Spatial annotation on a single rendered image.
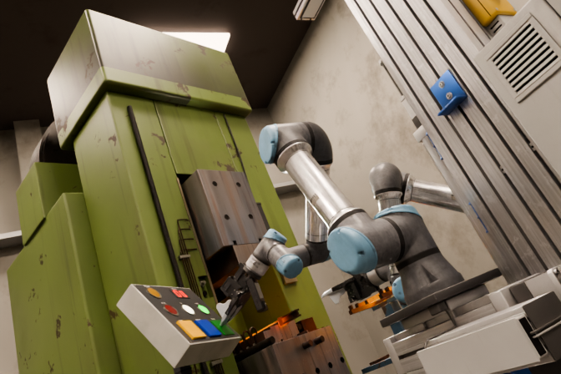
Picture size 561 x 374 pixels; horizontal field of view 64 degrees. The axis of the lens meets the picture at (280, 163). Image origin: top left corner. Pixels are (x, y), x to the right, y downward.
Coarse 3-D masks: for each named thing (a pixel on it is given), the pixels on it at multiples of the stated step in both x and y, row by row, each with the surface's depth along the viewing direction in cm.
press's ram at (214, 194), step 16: (192, 176) 212; (208, 176) 212; (224, 176) 219; (240, 176) 228; (192, 192) 211; (208, 192) 206; (224, 192) 213; (240, 192) 221; (192, 208) 210; (208, 208) 202; (224, 208) 207; (240, 208) 214; (256, 208) 222; (208, 224) 201; (224, 224) 201; (240, 224) 208; (256, 224) 215; (208, 240) 201; (224, 240) 195; (240, 240) 202; (256, 240) 209; (208, 256) 200
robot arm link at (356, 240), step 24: (264, 144) 132; (288, 144) 127; (312, 144) 134; (288, 168) 126; (312, 168) 122; (312, 192) 118; (336, 192) 116; (336, 216) 110; (360, 216) 108; (336, 240) 106; (360, 240) 102; (384, 240) 104; (336, 264) 108; (360, 264) 102; (384, 264) 106
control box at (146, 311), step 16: (128, 288) 136; (144, 288) 140; (160, 288) 148; (176, 288) 158; (128, 304) 135; (144, 304) 133; (160, 304) 136; (176, 304) 144; (192, 304) 153; (144, 320) 131; (160, 320) 129; (176, 320) 133; (192, 320) 140; (208, 320) 149; (160, 336) 128; (176, 336) 126; (208, 336) 136; (224, 336) 144; (240, 336) 154; (160, 352) 126; (176, 352) 125; (192, 352) 128; (208, 352) 137; (224, 352) 148
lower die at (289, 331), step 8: (272, 328) 185; (280, 328) 188; (288, 328) 191; (296, 328) 194; (256, 336) 183; (264, 336) 180; (280, 336) 186; (288, 336) 188; (240, 344) 189; (248, 344) 186; (256, 352) 183
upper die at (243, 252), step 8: (232, 248) 197; (240, 248) 199; (248, 248) 202; (224, 256) 200; (232, 256) 196; (240, 256) 196; (248, 256) 199; (216, 264) 203; (224, 264) 200; (232, 264) 196; (216, 272) 203; (224, 272) 200; (232, 272) 199; (216, 280) 203; (224, 280) 206; (216, 288) 214
